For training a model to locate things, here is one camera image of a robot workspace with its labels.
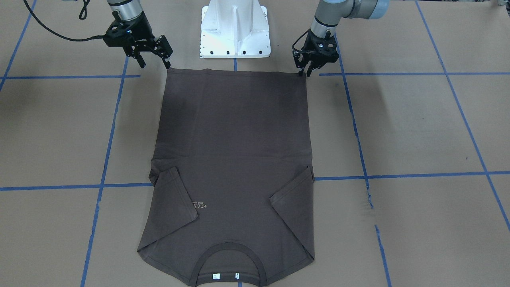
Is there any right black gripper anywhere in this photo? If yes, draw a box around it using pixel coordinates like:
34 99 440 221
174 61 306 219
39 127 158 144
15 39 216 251
103 14 173 69

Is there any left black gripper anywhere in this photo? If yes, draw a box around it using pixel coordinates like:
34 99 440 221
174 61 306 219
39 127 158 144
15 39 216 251
292 29 339 77

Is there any dark brown t-shirt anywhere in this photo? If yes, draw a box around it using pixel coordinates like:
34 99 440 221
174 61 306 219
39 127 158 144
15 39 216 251
137 69 315 287

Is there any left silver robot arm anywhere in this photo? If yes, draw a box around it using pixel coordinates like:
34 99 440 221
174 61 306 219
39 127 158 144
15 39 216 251
292 0 390 77

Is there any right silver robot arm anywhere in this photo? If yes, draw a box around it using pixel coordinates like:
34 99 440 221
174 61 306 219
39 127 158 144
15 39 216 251
103 0 173 69

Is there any white camera mast pedestal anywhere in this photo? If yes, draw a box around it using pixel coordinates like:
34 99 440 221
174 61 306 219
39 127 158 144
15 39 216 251
199 0 271 59

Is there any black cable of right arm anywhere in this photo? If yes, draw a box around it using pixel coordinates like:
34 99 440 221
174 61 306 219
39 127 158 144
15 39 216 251
23 0 116 42

